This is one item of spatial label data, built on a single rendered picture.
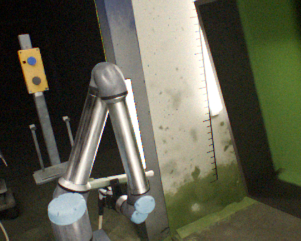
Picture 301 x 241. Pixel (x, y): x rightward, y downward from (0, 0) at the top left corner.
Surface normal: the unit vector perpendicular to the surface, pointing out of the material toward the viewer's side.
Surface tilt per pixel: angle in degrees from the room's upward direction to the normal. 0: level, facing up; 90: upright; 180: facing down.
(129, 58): 90
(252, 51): 90
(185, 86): 90
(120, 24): 90
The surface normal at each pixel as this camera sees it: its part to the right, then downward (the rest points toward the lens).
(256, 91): 0.54, 0.12
